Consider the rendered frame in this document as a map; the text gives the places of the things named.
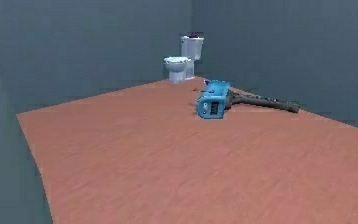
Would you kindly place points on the white toilet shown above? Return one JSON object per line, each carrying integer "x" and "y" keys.
{"x": 183, "y": 60}

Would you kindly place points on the blue vacuum cleaner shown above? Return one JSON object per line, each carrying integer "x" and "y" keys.
{"x": 213, "y": 100}

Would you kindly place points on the dark red small object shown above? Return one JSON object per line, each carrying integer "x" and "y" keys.
{"x": 193, "y": 34}

